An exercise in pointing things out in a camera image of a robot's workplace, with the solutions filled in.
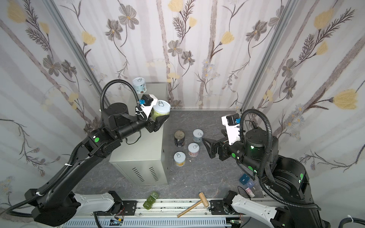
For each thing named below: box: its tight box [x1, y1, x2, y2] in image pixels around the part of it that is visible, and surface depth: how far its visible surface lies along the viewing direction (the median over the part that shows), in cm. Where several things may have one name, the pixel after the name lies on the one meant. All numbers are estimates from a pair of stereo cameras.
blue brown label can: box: [132, 76, 148, 94], surface depth 82 cm
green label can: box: [151, 99, 171, 121], surface depth 57 cm
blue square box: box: [239, 173, 250, 186], surface depth 84 cm
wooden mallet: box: [176, 191, 210, 219], surface depth 76 cm
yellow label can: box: [173, 151, 187, 167], surface depth 90 cm
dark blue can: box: [173, 130, 185, 148], surface depth 95 cm
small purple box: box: [246, 180, 255, 189], surface depth 82 cm
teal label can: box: [192, 128, 204, 143], surface depth 101 cm
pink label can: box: [187, 142, 200, 158], surface depth 94 cm
